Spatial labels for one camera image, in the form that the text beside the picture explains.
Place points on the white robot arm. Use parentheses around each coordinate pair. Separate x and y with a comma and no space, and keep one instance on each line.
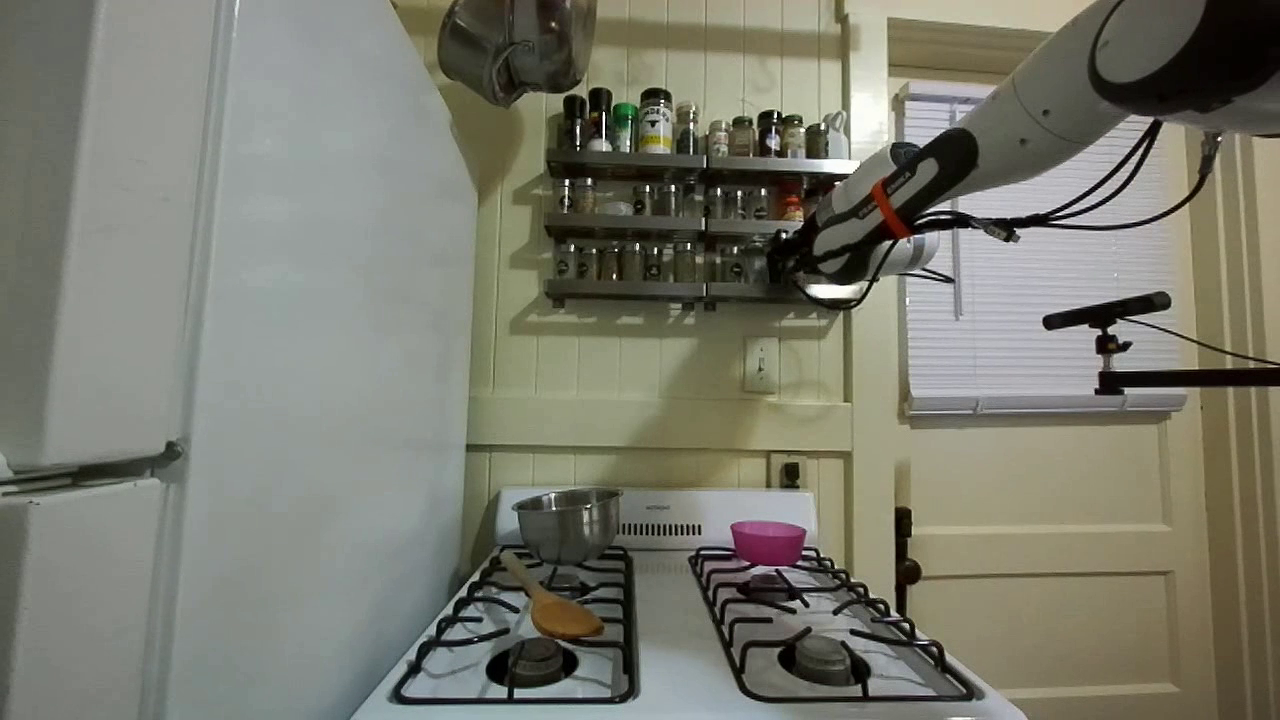
(1185,63)

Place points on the white gas stove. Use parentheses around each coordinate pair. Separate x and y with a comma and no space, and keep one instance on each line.
(683,663)

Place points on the left black stove grate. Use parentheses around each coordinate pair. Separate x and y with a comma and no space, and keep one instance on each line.
(487,647)

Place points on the black stove grate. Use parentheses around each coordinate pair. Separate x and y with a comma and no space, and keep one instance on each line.
(487,647)
(810,632)

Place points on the right black stove grate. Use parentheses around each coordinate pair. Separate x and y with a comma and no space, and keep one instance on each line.
(810,632)

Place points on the steel pot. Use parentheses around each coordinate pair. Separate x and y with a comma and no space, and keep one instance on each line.
(571,526)

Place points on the pink plastic bowl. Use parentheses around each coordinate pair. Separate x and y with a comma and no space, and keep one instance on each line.
(770,543)

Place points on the green lid spice jar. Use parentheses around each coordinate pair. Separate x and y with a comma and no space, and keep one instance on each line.
(627,126)

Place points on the large white label jar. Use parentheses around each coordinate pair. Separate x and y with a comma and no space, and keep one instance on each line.
(652,128)

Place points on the wooden spoon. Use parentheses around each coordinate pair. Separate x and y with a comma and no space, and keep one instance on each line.
(552,615)

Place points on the hanging steel pans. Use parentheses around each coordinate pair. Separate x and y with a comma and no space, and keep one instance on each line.
(504,50)

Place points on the white refrigerator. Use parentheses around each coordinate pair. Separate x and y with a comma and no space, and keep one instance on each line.
(233,356)

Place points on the cream panel door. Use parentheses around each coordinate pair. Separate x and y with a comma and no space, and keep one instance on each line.
(1067,559)

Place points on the white window blind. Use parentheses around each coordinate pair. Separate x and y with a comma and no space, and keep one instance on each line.
(979,340)

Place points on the white light switch plate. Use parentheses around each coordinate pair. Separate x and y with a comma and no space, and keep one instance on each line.
(762,364)

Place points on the grey wall spice rack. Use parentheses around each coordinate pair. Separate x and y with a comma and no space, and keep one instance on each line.
(683,230)

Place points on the black wall outlet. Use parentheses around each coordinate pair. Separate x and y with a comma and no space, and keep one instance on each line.
(791,473)

